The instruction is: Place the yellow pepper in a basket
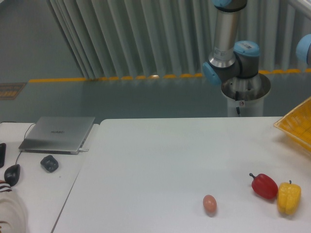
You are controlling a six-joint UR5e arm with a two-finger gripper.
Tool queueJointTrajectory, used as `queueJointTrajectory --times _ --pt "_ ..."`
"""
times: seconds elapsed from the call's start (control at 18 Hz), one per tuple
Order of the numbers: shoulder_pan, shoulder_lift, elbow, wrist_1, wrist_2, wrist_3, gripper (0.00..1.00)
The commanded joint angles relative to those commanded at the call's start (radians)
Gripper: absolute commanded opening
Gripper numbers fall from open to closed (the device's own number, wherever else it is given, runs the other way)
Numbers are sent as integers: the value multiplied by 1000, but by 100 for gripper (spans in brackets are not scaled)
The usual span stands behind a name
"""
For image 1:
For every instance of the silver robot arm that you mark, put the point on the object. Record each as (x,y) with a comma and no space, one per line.
(227,46)

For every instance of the red toy pepper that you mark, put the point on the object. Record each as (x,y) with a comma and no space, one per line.
(264,186)

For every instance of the yellow plastic basket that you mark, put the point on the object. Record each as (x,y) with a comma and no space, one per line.
(296,124)

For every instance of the yellow toy pepper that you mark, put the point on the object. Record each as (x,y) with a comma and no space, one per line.
(288,198)

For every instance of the white pleated curtain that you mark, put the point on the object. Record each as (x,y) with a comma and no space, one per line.
(136,38)

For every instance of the silver Huawei laptop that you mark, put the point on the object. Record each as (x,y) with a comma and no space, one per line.
(59,135)

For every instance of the brown egg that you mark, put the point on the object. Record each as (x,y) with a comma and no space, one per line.
(209,203)

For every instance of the small black gadget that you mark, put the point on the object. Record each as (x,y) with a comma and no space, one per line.
(49,163)

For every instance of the black computer mouse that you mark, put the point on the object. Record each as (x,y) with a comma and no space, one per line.
(12,175)

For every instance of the black keyboard edge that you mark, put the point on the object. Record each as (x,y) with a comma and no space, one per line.
(2,154)

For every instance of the white cloth sleeve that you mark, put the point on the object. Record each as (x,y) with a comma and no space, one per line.
(12,216)

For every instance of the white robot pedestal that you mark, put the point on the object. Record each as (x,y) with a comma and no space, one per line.
(245,97)

